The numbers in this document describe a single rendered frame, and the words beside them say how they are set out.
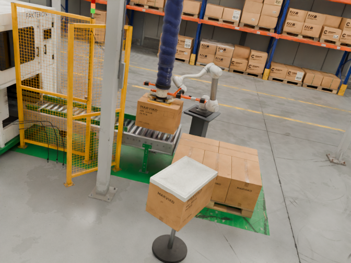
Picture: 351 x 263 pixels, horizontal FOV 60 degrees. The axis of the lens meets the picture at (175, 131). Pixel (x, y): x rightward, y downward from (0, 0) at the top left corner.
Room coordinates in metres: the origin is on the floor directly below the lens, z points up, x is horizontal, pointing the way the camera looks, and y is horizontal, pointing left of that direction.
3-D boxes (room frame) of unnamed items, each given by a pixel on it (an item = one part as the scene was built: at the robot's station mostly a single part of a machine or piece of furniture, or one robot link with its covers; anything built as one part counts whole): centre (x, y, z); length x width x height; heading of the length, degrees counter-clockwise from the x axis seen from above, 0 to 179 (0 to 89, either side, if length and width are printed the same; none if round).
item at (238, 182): (3.84, -0.66, 0.34); 1.20 x 1.00 x 0.40; 85
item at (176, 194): (2.51, -0.17, 0.82); 0.60 x 0.40 x 0.40; 149
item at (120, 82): (3.36, 0.79, 1.62); 0.20 x 0.05 x 0.30; 85
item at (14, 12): (3.95, 1.77, 1.05); 1.17 x 0.10 x 2.10; 85
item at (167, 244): (2.51, -0.17, 0.31); 0.40 x 0.40 x 0.62
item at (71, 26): (3.58, 1.03, 1.05); 0.87 x 0.10 x 2.10; 137
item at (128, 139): (3.99, 1.16, 0.50); 2.31 x 0.05 x 0.19; 85
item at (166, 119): (4.24, 0.28, 0.87); 0.60 x 0.40 x 0.40; 81
